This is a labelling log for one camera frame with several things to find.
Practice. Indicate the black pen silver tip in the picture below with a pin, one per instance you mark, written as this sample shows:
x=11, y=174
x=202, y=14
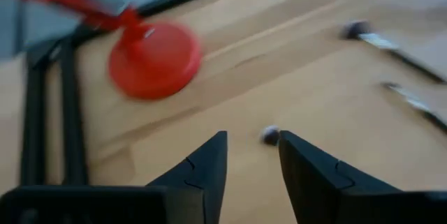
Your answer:
x=412, y=100

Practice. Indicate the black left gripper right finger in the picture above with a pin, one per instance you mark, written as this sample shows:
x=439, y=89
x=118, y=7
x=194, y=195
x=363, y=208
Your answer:
x=321, y=189

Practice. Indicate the black aluminium table frame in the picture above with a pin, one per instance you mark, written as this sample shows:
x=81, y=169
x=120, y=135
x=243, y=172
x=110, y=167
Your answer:
x=73, y=130

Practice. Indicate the red desk lamp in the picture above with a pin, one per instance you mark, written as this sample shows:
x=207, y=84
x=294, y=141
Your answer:
x=153, y=60

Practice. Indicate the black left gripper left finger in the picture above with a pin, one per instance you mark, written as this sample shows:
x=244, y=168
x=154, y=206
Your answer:
x=199, y=189

